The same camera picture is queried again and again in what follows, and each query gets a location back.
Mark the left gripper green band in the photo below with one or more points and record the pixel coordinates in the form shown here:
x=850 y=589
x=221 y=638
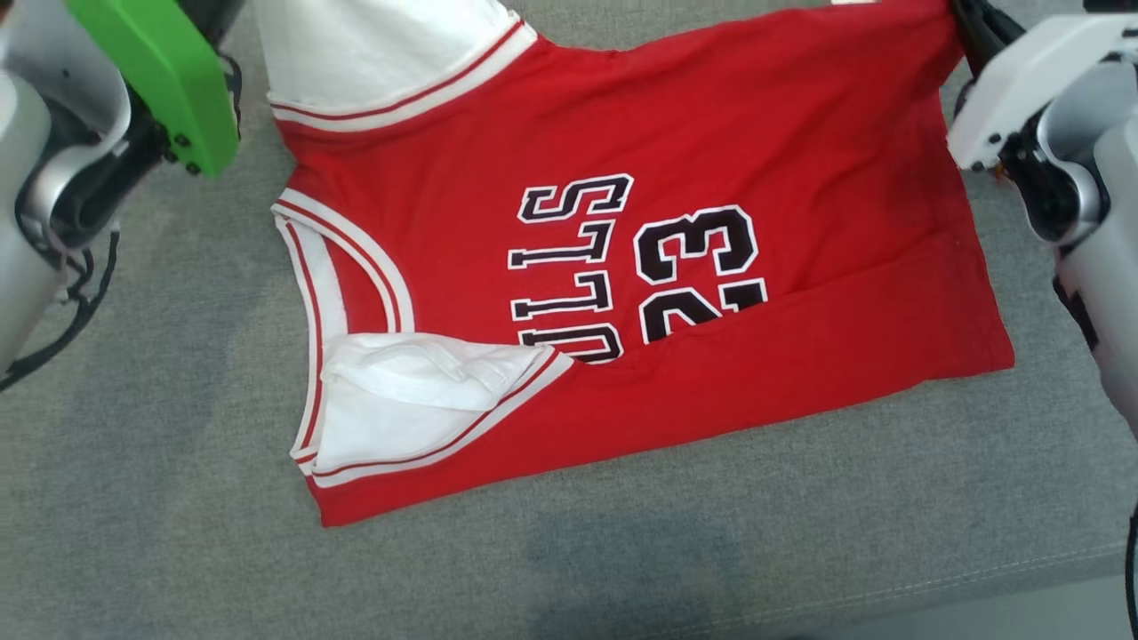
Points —
x=169 y=80

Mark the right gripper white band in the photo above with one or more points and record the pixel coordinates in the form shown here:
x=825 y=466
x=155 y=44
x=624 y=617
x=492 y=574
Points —
x=1031 y=76

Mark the red basketball jersey white sleeves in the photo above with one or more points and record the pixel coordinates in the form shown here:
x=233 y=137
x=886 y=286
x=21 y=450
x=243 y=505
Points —
x=756 y=133

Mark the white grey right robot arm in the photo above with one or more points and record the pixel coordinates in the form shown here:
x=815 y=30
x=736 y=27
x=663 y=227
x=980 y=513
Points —
x=1120 y=267

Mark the grey fabric sofa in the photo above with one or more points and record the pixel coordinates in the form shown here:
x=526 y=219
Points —
x=622 y=569

